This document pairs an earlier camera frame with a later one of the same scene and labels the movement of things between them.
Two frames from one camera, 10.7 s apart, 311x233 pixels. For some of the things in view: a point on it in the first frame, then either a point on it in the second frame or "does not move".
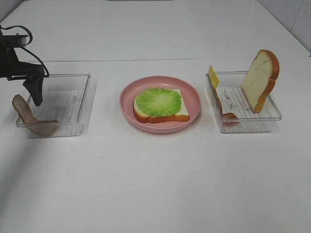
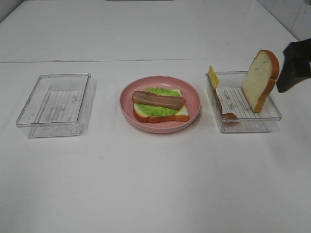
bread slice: x=181 y=115 does not move
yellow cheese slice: x=214 y=79 does not move
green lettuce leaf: x=158 y=101 does not move
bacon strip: x=44 y=128 → x=149 y=98
